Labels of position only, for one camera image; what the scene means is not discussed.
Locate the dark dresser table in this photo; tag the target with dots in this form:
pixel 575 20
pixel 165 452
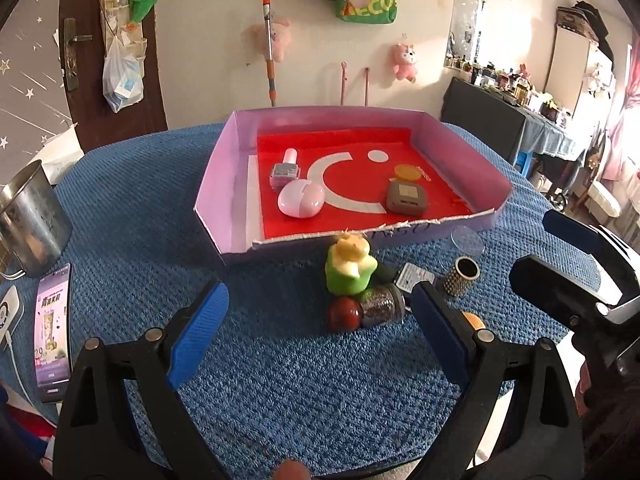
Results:
pixel 485 110

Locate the pink plush bear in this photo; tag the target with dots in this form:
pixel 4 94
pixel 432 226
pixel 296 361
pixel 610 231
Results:
pixel 405 60

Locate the silver and orange pole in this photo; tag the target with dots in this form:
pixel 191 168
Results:
pixel 269 35

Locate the dark red ball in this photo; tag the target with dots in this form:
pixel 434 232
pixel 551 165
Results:
pixel 345 314

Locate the row of cosmetic bottles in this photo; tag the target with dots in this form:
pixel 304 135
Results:
pixel 515 85

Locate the white charger device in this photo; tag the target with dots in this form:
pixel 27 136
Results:
pixel 9 312

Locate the pink nail polish bottle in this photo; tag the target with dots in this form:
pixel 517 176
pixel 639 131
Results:
pixel 285 172

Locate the smartphone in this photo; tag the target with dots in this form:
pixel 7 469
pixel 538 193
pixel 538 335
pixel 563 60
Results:
pixel 52 330

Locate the metal cup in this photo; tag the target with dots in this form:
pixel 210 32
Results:
pixel 30 225

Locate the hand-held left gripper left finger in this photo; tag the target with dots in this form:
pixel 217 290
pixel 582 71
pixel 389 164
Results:
pixel 197 335

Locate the blue textured towel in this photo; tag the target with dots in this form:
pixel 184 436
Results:
pixel 150 260

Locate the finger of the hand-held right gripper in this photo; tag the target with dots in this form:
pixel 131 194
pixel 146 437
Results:
pixel 570 232
pixel 550 280

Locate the brown door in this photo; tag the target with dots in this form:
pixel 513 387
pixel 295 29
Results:
pixel 150 100

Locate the pink curtain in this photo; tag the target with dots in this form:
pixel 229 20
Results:
pixel 622 125

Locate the brown earbud case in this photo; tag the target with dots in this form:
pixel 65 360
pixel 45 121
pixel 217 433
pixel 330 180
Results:
pixel 406 199

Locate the pink wall hook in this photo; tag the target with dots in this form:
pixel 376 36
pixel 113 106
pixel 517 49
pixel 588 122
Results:
pixel 367 85
pixel 344 82

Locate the wall mirror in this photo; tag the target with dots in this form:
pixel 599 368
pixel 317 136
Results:
pixel 467 15

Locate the person's leg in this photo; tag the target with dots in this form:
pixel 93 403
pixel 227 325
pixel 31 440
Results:
pixel 292 471

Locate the green and yellow squishy toy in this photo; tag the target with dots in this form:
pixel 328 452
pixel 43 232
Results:
pixel 345 275

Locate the glitter nail polish bottle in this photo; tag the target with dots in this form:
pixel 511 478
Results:
pixel 380 305

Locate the pink cardboard box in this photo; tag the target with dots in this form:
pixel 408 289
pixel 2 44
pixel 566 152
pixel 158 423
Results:
pixel 225 195

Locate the clear hanging organizer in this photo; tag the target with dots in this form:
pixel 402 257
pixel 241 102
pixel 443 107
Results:
pixel 112 5

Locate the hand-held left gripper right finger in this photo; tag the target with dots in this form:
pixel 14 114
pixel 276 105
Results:
pixel 440 330

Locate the white wardrobe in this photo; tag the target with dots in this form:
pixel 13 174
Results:
pixel 570 65

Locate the black nail polish bottle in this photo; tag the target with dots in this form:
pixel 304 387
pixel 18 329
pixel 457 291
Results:
pixel 412 277

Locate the red printed sheet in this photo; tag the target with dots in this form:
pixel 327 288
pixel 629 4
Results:
pixel 360 180

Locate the clear plastic cap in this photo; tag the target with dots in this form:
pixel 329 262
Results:
pixel 467 240

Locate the white plastic bag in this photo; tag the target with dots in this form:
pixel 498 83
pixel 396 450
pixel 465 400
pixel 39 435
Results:
pixel 122 85

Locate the pink earbud case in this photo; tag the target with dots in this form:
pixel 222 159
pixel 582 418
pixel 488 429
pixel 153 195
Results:
pixel 300 200

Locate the pink plush pig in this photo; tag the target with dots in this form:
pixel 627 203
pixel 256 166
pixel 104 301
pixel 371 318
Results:
pixel 281 40

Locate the person's right hand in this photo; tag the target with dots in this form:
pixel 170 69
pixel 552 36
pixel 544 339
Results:
pixel 586 385

